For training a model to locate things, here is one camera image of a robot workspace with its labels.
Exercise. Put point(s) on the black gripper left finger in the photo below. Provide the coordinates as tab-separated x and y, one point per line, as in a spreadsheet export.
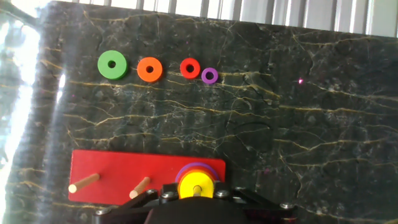
136	205

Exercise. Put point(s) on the black marble pattern mat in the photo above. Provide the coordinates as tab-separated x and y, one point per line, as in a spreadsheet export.
280	140

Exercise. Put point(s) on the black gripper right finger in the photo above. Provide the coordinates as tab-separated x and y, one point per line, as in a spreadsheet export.
264	211

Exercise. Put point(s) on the red Hanoi base with pegs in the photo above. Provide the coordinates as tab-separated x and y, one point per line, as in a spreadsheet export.
124	168

